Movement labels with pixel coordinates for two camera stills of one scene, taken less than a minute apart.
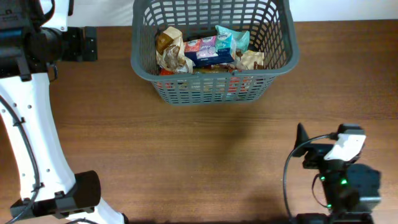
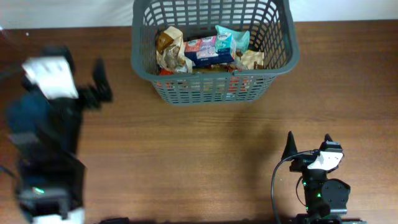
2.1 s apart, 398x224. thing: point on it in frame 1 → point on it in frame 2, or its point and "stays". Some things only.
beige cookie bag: (170, 52) stays
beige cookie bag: (248, 59) stays
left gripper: (78, 52) → (101, 85)
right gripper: (317, 152) → (301, 163)
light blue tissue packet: (232, 39) stays
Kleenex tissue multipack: (219, 48) stays
